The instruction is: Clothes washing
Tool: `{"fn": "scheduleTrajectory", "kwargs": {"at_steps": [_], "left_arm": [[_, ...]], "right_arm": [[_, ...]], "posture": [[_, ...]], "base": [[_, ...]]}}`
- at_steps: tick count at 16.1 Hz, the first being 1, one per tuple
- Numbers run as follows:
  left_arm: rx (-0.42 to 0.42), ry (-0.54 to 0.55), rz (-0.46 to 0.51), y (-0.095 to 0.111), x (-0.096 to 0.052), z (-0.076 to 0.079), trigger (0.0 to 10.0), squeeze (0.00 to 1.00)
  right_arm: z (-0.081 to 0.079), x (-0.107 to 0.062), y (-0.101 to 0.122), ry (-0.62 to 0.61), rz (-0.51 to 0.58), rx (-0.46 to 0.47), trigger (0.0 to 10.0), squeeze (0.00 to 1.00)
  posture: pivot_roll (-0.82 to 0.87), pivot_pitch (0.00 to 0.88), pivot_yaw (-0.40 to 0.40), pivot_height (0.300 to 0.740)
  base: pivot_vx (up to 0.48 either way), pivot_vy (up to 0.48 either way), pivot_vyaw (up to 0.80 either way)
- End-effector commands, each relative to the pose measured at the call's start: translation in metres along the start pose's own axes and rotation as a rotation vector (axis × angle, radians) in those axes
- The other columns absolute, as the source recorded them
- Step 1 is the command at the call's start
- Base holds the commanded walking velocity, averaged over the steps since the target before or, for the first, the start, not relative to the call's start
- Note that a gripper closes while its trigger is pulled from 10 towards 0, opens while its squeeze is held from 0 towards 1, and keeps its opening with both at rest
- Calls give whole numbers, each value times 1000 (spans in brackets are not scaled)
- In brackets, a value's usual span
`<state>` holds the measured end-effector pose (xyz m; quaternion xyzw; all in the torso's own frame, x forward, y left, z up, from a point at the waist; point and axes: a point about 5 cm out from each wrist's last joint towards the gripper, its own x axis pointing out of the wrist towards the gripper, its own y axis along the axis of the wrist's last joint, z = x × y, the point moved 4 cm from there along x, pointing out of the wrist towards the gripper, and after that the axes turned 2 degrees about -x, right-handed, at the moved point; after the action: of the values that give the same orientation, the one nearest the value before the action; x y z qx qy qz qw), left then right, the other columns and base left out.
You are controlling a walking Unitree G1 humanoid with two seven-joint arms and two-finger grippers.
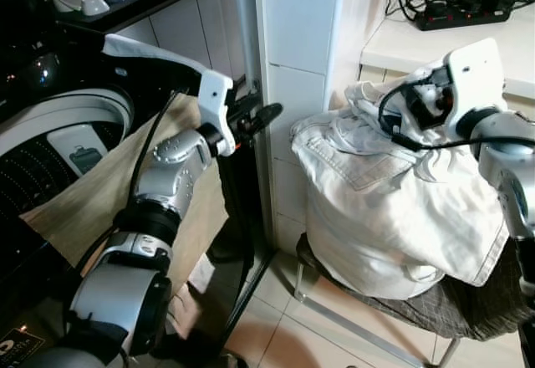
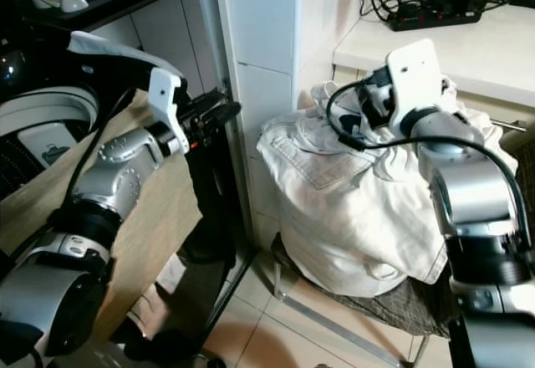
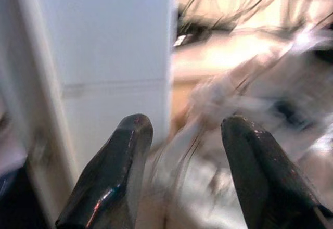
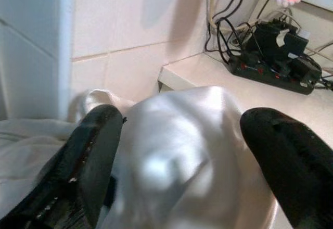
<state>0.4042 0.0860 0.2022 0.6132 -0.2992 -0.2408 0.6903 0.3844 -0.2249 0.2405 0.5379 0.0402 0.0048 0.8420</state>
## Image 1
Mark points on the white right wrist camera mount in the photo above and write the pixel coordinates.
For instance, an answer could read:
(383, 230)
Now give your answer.
(473, 75)

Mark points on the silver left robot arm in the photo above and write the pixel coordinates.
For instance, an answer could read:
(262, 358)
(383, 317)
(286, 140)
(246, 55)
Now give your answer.
(159, 176)

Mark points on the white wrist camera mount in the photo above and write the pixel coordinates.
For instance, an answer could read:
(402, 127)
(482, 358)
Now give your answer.
(473, 75)
(215, 100)

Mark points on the metal chair with checked cushion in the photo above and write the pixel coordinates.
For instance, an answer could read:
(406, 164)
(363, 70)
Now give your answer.
(451, 309)

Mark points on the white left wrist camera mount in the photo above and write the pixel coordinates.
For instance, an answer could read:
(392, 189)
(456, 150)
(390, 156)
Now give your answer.
(215, 100)

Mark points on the black top-load washing machine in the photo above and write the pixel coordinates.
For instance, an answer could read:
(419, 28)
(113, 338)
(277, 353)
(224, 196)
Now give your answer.
(50, 134)

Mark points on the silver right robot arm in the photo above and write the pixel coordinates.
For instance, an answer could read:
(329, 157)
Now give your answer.
(506, 163)

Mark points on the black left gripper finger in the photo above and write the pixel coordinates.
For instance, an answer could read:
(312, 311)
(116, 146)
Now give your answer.
(248, 96)
(266, 115)

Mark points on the black power strip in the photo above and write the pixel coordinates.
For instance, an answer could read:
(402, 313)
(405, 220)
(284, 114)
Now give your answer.
(464, 12)

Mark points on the white clothes pile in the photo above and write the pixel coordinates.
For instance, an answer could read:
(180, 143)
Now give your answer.
(384, 209)

